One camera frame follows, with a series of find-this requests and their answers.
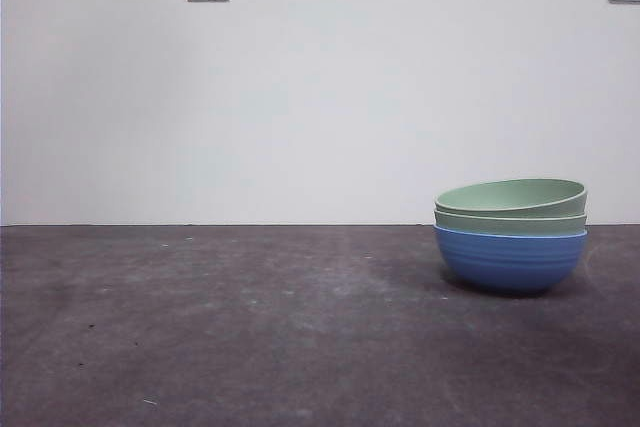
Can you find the blue ribbed bowl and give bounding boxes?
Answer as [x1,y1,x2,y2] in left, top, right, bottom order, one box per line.
[432,224,589,298]

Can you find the green ribbed bowl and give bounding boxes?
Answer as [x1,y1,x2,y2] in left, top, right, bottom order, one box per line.
[433,177,589,219]
[433,209,588,238]

